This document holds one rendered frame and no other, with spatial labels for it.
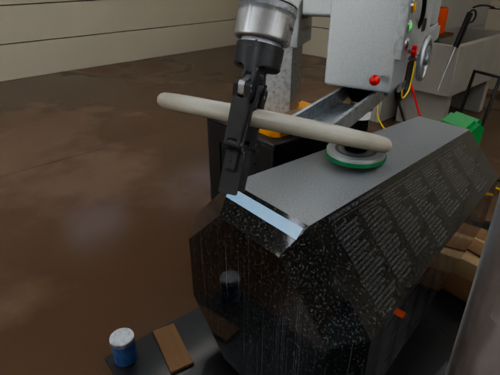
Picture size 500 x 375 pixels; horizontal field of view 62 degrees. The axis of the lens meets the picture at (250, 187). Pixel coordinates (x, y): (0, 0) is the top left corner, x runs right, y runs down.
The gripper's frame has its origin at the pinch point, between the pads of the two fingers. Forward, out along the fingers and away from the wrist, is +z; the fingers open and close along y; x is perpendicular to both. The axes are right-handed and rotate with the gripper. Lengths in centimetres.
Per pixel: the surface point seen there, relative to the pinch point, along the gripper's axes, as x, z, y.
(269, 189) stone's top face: 6, 12, 69
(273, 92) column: 30, -26, 159
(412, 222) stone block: -43, 13, 84
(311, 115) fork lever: -4, -14, 57
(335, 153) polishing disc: -12, -4, 87
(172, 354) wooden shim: 36, 96, 94
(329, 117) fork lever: -9, -14, 61
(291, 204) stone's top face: -3, 14, 62
